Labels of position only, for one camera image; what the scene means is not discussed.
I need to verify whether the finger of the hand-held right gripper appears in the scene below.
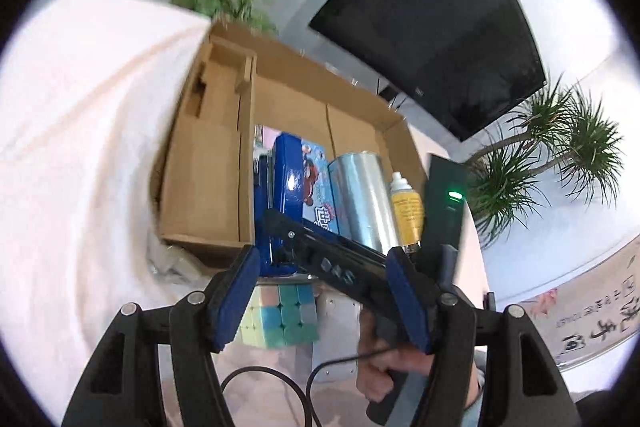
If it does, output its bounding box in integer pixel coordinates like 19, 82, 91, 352
259, 208, 316, 268

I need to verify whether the black flat screen television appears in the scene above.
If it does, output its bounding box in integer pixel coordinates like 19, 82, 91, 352
308, 0, 547, 142

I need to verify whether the brown cardboard box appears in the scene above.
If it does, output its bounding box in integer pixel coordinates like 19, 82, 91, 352
150, 21, 431, 268

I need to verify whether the black cable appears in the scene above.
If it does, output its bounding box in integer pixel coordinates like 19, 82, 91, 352
220, 366, 323, 427
306, 347, 386, 427

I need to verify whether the cartoon board game box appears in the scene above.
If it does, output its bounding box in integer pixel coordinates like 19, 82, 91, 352
300, 141, 351, 239

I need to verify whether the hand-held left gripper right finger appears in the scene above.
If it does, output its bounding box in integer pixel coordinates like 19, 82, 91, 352
385, 246, 583, 427

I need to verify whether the person's right forearm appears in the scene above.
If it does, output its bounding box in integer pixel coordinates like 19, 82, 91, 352
462, 364, 487, 427

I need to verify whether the yellow spray can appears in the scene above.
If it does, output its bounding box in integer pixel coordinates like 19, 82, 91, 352
391, 187, 426, 258

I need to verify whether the silver tin can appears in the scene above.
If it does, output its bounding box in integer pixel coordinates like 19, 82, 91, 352
327, 150, 403, 255

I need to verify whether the pastel puzzle cube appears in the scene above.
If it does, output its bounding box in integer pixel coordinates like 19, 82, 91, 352
237, 283, 321, 349

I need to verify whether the calligraphy painting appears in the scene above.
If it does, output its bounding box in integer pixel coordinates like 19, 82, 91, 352
517, 234, 640, 368

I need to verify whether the spiky palm plant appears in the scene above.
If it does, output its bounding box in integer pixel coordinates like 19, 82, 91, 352
462, 74, 626, 250

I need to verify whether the white metal bracket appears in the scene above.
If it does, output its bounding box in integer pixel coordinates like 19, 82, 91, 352
311, 287, 363, 382

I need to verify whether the blue stapler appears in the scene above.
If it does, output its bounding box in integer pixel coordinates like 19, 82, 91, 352
252, 132, 306, 278

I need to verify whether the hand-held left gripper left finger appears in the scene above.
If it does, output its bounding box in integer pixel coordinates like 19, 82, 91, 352
60, 244, 262, 427

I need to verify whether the clear plastic bag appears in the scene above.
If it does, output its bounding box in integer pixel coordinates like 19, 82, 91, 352
145, 241, 212, 284

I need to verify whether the person's right hand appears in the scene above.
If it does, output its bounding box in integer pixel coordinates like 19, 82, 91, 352
356, 309, 433, 405

